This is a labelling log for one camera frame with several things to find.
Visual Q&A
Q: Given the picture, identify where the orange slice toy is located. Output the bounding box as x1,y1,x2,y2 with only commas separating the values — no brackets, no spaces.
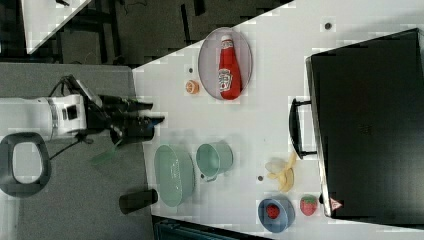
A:
185,80,200,94

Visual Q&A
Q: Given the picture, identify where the green mug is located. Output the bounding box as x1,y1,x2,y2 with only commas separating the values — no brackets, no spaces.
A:
196,141,233,182

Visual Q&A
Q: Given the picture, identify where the black cylinder on table edge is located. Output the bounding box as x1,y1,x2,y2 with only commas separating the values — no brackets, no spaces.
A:
119,189,158,214

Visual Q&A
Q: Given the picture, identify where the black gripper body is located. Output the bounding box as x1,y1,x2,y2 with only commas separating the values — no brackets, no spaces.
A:
85,95,155,145

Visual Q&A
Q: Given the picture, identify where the grey oval plate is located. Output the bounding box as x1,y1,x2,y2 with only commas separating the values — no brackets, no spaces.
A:
198,27,253,100

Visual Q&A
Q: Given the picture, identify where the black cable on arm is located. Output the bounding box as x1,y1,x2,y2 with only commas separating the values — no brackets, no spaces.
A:
48,74,96,161

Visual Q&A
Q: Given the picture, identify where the blue bowl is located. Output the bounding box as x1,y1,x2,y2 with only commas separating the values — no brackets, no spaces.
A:
257,196,295,233

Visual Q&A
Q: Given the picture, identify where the green marker on gripper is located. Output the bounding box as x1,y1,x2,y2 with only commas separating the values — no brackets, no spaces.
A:
90,141,121,165

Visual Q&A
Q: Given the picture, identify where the peeled banana toy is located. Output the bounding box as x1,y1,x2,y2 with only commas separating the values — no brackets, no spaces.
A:
265,152,297,193

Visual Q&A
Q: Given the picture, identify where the green oval bowl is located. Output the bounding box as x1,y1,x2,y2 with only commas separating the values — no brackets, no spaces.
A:
154,145,195,207

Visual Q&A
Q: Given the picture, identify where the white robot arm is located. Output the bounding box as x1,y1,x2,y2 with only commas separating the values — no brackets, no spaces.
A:
1,94,164,198

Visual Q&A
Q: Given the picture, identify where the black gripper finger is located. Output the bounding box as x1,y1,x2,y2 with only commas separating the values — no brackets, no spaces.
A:
128,102,153,112
139,116,165,125

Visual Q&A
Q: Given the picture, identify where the red plush ketchup bottle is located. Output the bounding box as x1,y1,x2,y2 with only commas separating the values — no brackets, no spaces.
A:
218,35,242,100

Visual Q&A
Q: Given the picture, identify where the red strawberry toy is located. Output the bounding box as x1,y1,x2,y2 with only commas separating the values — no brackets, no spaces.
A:
300,195,318,216

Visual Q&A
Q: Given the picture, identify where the red strawberry in bowl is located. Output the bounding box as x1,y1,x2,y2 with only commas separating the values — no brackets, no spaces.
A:
266,204,280,219

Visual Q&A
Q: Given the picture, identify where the white table in background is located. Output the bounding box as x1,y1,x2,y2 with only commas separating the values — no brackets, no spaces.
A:
20,0,92,54

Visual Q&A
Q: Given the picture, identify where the black oven appliance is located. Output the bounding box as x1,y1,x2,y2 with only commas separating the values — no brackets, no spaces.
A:
305,28,424,229

